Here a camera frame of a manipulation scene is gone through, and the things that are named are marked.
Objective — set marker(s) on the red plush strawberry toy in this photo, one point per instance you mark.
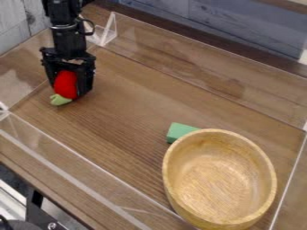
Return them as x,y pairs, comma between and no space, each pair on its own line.
64,88

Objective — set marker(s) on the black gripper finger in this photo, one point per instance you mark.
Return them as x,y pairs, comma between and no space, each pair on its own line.
51,67
84,79

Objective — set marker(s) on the clear acrylic tray wall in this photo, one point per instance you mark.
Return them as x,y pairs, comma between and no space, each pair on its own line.
92,154

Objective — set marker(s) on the black metal table leg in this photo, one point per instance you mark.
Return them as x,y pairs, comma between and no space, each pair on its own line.
37,216

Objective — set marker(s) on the wooden oval bowl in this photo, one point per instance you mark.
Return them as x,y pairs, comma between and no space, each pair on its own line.
219,179

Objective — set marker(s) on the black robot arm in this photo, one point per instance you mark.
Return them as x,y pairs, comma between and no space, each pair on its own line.
67,26

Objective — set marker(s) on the clear acrylic corner bracket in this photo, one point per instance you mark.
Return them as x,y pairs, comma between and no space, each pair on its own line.
100,35

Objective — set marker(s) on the green foam block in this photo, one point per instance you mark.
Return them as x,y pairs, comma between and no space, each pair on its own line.
178,130

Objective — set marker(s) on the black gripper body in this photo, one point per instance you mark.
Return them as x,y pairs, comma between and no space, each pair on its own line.
68,62

